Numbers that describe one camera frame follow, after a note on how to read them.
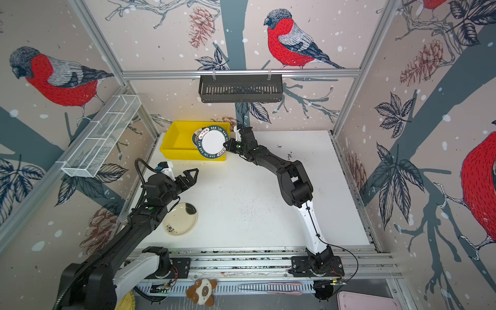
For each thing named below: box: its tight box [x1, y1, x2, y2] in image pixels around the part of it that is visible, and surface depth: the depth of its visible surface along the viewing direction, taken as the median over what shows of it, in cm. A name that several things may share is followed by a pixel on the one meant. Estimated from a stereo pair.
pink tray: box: [336, 291, 402, 310], surface depth 67 cm
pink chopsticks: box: [237, 282, 303, 296], surface depth 71 cm
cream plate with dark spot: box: [162, 202, 198, 236], surface depth 86 cm
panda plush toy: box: [186, 278, 218, 308], surface depth 68 cm
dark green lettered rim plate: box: [191, 125, 230, 159], surface depth 100 cm
